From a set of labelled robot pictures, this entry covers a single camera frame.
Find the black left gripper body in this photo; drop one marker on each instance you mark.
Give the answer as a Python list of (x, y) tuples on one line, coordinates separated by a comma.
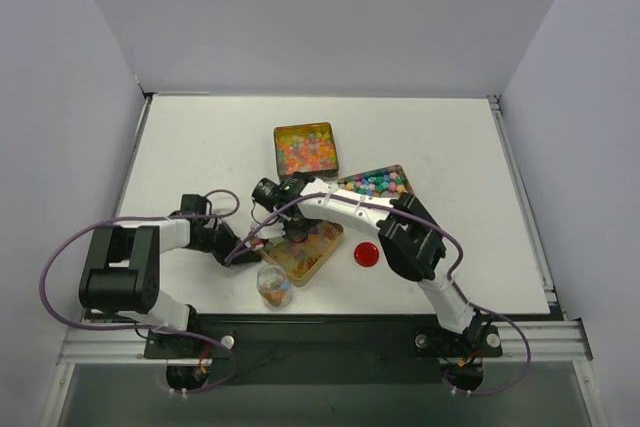
[(232, 249)]

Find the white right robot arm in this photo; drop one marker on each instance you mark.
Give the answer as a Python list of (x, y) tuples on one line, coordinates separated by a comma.
[(416, 248)]

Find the gold tin neon star candies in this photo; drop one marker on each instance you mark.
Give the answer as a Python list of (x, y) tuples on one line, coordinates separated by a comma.
[(306, 148)]

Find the gold tin popsicle candies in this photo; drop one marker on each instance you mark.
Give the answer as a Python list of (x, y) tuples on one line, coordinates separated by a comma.
[(301, 260)]

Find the aluminium frame rail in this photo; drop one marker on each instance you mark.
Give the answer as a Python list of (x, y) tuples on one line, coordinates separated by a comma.
[(387, 337)]

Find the gold tin pastel star candies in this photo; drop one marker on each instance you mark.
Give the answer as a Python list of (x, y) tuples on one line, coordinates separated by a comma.
[(389, 182)]

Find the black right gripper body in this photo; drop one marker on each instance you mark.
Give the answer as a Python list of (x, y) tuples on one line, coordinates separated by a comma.
[(292, 226)]

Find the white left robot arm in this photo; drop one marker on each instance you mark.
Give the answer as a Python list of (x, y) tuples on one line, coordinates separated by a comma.
[(121, 273)]

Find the clear glass jar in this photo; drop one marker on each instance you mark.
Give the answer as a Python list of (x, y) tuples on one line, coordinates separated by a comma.
[(273, 286)]

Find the red jar lid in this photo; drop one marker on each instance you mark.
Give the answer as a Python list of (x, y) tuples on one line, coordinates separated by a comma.
[(366, 254)]

